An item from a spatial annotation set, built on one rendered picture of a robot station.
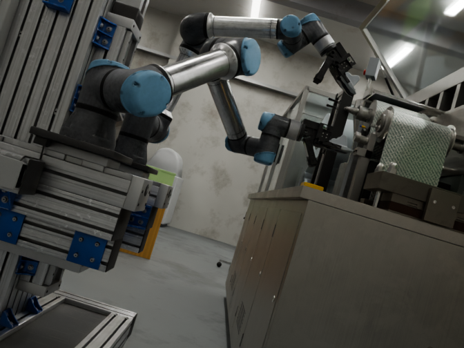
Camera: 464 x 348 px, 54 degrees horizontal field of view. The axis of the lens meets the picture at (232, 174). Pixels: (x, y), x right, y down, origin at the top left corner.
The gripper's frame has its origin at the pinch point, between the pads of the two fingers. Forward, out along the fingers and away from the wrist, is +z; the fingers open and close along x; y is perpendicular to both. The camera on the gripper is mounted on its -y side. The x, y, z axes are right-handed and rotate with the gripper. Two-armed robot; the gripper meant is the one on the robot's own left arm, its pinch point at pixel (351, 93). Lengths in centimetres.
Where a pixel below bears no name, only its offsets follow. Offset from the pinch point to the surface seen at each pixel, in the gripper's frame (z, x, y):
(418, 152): 33.0, -7.8, 5.9
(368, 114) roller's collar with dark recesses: 11.2, 20.7, 9.3
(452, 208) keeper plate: 51, -30, -4
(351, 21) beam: -104, 460, 235
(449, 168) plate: 47, 5, 18
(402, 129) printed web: 22.4, -7.8, 6.1
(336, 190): 37, 66, -11
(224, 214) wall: 39, 716, -72
